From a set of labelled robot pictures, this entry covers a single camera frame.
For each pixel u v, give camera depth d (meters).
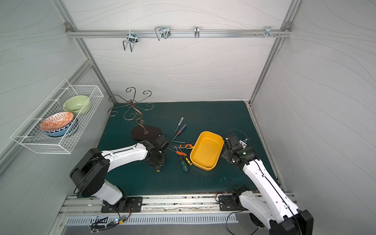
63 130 0.57
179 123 1.07
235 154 0.54
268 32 0.77
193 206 0.73
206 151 0.94
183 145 0.93
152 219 0.70
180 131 1.01
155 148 0.66
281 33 0.78
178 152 0.90
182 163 0.86
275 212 0.40
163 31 0.77
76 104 0.73
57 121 0.63
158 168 0.84
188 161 0.86
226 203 0.73
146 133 1.00
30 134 0.57
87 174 0.43
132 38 0.78
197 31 0.72
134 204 0.74
